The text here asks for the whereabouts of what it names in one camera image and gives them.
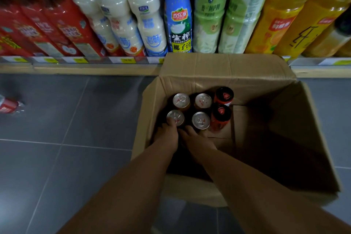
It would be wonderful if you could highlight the person's left hand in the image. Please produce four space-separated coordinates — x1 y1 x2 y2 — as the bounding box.
153 118 179 158

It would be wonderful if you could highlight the person's right hand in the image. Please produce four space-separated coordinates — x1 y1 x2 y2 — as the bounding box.
177 126 218 165

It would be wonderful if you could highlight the silver top drink can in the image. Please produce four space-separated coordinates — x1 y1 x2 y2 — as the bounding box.
194 93 213 110
172 93 191 111
166 110 185 127
191 112 211 131

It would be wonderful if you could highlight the person's right forearm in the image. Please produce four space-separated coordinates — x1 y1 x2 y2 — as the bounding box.
192 147 351 234

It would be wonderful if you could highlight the person's left forearm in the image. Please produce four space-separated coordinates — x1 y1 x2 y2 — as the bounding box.
56 145 176 234

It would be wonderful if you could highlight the red bottle black cap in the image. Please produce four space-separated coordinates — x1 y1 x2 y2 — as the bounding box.
214 86 235 106
210 104 232 133

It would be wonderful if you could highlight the row of yellow price tags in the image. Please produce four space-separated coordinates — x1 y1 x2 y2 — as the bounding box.
0 56 351 66

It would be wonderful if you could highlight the brown cardboard box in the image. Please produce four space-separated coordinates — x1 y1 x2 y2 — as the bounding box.
131 52 342 207

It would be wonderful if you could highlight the wooden shelf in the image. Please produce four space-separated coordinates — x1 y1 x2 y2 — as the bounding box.
0 56 351 79

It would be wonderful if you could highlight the white milk drink bottle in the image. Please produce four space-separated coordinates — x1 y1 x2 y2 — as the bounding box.
65 0 125 57
127 0 168 57
93 0 146 57

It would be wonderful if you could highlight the green label drink bottle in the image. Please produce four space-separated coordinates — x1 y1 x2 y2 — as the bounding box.
193 0 232 54
218 0 278 54

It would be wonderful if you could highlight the group of red label bottles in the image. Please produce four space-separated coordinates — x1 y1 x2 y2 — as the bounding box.
0 0 107 58

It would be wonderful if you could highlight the orange juice bottle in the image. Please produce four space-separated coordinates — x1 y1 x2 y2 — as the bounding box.
274 0 351 58
244 0 324 55

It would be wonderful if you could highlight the small red label bottle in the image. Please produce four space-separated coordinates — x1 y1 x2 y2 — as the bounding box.
0 95 25 115

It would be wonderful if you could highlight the yellow drink bottle dark cap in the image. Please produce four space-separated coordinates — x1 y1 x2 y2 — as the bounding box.
302 6 351 58

